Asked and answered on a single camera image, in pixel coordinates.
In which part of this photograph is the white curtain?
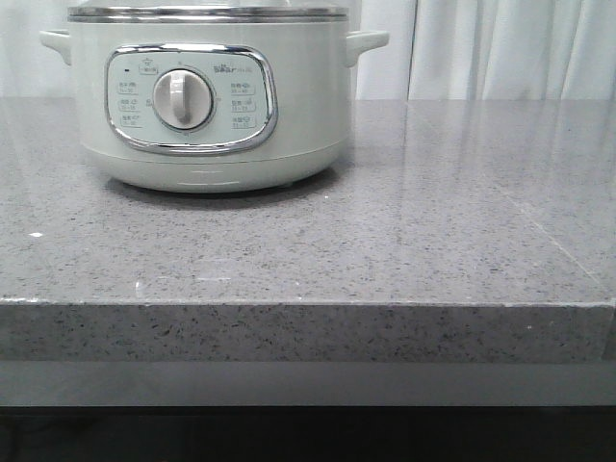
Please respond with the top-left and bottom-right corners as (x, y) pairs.
(1, 1), (615, 100)

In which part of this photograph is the pale green electric cooking pot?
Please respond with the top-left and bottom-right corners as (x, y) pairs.
(39, 13), (390, 193)

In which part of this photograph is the glass pot lid with knob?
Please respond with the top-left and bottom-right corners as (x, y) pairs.
(68, 1), (348, 16)

